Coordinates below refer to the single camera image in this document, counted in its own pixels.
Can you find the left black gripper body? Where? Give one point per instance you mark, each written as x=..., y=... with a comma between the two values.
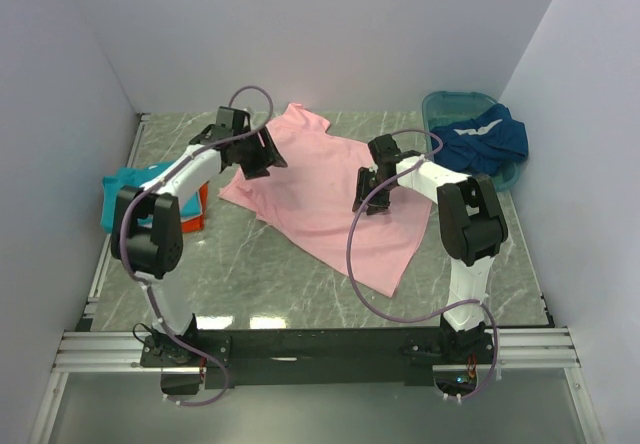
x=250, y=149

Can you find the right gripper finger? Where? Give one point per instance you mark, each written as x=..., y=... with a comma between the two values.
x=378, y=204
x=363, y=187

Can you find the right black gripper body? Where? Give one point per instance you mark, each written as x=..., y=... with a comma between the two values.
x=375, y=178

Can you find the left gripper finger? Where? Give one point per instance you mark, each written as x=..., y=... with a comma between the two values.
x=273, y=156
x=256, y=169

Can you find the pink t shirt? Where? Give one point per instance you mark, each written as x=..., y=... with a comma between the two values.
x=310, y=202

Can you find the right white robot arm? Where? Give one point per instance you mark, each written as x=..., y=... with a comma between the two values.
x=471, y=221

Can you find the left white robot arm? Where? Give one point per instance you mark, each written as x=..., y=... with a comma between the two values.
x=147, y=236

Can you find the teal plastic bin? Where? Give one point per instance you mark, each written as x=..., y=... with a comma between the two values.
x=442, y=108

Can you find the orange folded t shirt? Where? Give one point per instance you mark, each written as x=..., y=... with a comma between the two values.
x=193, y=213

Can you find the navy blue t shirt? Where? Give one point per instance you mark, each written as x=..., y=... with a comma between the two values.
x=482, y=145

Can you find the teal folded t shirt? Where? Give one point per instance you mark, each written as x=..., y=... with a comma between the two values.
x=125, y=177

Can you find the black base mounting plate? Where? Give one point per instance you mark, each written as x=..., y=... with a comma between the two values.
x=331, y=356

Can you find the aluminium rail frame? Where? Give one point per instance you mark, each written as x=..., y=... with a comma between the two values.
x=240, y=273

